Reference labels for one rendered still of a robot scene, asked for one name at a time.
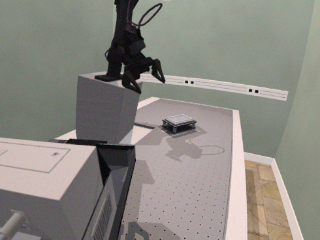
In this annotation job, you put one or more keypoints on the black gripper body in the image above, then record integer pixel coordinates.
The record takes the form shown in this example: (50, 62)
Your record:
(138, 67)

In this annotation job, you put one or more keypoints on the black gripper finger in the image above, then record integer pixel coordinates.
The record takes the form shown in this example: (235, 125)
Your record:
(155, 69)
(127, 78)

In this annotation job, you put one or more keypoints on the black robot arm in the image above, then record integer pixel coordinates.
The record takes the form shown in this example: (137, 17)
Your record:
(128, 48)

